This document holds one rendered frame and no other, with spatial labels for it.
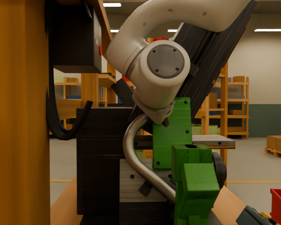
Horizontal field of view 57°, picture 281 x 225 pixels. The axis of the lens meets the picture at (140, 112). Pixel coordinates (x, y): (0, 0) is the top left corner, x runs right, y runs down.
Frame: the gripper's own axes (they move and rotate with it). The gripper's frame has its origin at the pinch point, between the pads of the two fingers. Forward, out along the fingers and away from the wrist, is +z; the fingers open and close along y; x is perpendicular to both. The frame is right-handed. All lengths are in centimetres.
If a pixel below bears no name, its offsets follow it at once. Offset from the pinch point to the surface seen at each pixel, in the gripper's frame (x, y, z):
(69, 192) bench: 36, 5, 47
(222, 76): -177, 0, 251
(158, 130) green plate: 0.3, -5.1, 4.2
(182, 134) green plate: -3.7, -10.8, 4.1
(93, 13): -5.2, 26.3, -12.5
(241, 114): -445, -127, 795
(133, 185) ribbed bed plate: 16.1, -11.0, 6.7
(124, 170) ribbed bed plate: 15.2, -6.4, 7.1
